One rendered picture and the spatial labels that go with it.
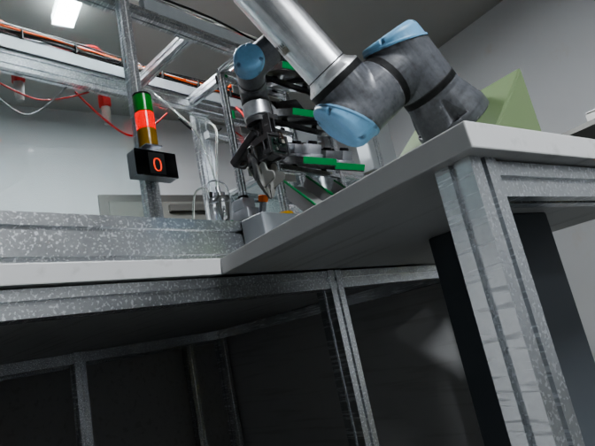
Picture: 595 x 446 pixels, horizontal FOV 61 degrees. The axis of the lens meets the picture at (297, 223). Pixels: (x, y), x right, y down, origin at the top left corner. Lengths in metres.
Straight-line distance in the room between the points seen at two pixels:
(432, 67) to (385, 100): 0.12
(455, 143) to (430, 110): 0.50
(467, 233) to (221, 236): 0.62
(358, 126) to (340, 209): 0.31
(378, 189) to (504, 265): 0.17
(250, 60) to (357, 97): 0.40
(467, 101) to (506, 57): 3.45
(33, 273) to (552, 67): 3.91
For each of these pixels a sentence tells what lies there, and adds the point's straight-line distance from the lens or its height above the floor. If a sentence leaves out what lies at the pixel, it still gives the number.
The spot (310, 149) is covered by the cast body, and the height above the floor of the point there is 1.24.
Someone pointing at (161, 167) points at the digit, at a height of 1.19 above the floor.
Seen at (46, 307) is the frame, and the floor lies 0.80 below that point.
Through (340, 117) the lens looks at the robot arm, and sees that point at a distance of 0.92.
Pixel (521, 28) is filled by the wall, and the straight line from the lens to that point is 4.47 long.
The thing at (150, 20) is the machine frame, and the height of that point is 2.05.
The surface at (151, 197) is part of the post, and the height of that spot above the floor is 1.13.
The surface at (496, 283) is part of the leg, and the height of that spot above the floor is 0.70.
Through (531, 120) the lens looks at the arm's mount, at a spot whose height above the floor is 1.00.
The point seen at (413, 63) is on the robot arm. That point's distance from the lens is 1.00.
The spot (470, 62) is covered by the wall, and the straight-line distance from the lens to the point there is 4.66.
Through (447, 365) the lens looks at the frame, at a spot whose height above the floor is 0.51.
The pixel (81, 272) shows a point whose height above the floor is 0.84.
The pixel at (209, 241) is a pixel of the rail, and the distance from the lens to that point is 1.02.
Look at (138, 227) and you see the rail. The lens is 0.95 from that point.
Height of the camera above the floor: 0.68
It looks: 13 degrees up
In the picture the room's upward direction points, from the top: 12 degrees counter-clockwise
